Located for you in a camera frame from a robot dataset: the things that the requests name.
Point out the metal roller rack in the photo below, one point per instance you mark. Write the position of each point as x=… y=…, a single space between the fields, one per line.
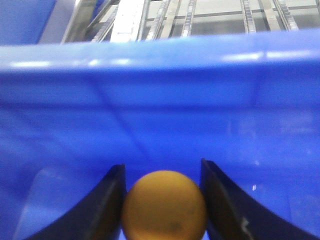
x=148 y=20

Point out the yellow push button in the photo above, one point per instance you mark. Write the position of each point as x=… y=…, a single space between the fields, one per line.
x=164 y=205

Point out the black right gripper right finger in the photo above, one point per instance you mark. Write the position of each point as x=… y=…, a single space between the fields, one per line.
x=235 y=215

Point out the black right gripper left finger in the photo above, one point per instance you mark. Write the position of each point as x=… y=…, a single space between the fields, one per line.
x=96 y=217

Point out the right blue plastic bin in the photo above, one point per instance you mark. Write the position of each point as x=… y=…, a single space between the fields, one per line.
x=248 y=102

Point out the left blue plastic bin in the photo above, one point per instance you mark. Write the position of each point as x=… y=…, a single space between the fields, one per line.
x=23 y=21

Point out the blue plastic bin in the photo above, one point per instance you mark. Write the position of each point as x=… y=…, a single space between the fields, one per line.
x=248 y=102
x=23 y=21

